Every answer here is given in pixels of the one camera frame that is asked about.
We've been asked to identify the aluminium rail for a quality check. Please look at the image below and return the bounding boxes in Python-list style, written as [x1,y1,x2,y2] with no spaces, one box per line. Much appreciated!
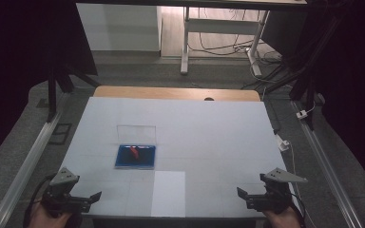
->
[0,92,74,228]
[290,100,365,228]

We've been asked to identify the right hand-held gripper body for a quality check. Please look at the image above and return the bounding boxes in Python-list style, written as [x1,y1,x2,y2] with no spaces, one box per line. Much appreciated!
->
[245,167,309,215]

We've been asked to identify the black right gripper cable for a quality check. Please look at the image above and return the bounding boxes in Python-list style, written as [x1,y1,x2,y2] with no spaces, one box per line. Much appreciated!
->
[289,192,308,228]

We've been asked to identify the red stamp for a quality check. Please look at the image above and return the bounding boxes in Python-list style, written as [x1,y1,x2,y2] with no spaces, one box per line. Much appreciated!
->
[128,145,141,160]

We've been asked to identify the person's left hand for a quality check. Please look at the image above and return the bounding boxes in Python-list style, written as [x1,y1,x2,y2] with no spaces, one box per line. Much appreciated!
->
[28,199,74,228]

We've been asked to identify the white table cover board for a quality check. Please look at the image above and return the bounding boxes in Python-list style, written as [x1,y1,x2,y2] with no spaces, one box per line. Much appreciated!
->
[60,96,298,219]

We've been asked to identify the white plug with cable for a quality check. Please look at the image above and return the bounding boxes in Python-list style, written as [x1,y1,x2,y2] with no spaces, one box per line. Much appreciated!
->
[276,133,298,179]

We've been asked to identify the blue ink pad box clear lid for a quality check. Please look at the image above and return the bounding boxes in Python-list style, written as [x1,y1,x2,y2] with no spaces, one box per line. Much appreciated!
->
[114,124,158,171]

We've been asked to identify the white paper sheet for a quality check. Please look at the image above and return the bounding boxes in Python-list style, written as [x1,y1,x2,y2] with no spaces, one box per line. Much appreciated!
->
[150,170,186,219]

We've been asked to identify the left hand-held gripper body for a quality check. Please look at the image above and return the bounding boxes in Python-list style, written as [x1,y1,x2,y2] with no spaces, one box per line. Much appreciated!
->
[41,166,92,219]

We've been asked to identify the white desk frame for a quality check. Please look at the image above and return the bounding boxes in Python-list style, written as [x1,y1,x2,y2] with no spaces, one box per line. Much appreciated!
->
[180,6,271,77]

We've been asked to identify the person's right hand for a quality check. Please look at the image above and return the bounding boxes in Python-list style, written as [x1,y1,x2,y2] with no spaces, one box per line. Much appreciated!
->
[263,205,302,228]

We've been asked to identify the bundle of floor cables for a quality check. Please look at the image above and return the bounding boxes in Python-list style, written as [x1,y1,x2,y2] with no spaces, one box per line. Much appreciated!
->
[187,8,284,66]

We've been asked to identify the wooden table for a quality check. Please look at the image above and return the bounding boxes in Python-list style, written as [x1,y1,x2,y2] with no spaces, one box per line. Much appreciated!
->
[93,85,261,103]

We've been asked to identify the black metal stand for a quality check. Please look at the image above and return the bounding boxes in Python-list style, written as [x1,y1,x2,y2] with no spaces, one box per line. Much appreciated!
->
[45,61,102,124]
[264,63,318,131]

